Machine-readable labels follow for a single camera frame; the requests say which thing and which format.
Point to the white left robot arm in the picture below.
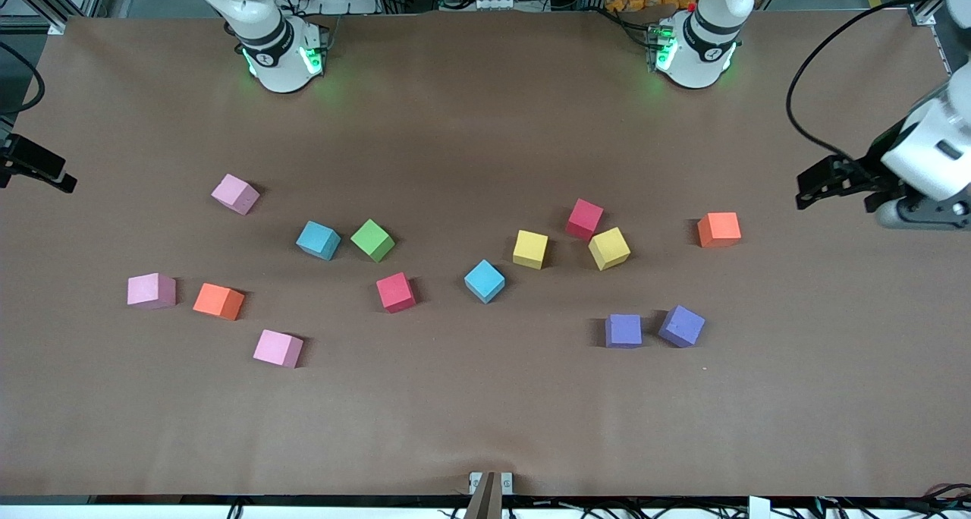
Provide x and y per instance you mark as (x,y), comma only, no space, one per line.
(698,48)

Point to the silver mounting bracket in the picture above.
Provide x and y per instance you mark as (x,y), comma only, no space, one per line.
(475,479)

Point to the yellow foam cube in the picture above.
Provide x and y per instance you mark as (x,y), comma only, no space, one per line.
(530,247)
(609,247)

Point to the pink foam cube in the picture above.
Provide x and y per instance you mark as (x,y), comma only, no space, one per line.
(150,290)
(235,193)
(278,347)

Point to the grey camera pole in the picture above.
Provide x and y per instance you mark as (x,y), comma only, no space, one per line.
(485,500)

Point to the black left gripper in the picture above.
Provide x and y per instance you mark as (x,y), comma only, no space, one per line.
(870,171)

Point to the aluminium side rail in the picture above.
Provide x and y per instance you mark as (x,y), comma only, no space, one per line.
(941,48)

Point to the aluminium frame post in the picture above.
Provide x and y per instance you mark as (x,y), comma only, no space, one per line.
(927,11)
(53,20)

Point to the red foam cube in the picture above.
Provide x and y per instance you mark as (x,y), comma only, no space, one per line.
(584,217)
(395,291)

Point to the blue foam cube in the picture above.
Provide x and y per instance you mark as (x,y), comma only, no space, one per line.
(484,279)
(317,238)

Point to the green foam cube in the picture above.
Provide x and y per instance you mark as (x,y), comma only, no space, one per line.
(372,238)

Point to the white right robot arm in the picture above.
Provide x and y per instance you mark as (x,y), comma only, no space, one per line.
(273,41)

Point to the brown paper table cover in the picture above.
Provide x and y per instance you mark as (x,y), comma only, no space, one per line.
(485,397)

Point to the purple foam cube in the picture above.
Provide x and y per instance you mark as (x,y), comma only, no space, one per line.
(681,325)
(623,329)

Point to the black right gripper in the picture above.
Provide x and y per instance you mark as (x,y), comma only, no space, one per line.
(29,161)

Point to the orange foam cube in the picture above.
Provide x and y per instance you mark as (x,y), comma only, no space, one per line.
(218,300)
(718,228)

